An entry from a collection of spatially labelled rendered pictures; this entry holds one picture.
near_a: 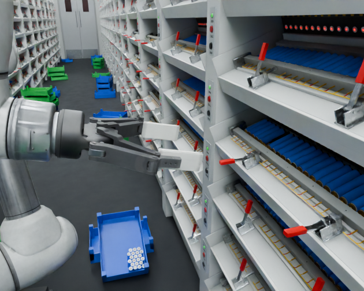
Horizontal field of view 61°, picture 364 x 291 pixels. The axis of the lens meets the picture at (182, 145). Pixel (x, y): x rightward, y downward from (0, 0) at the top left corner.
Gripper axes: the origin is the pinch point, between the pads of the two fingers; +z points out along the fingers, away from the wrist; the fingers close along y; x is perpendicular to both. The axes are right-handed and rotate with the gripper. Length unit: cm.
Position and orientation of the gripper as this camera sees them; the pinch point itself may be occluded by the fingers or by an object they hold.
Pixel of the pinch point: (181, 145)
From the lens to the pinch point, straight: 53.7
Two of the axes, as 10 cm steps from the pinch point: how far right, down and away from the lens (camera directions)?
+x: 2.0, -9.3, -3.1
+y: 2.7, 3.6, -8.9
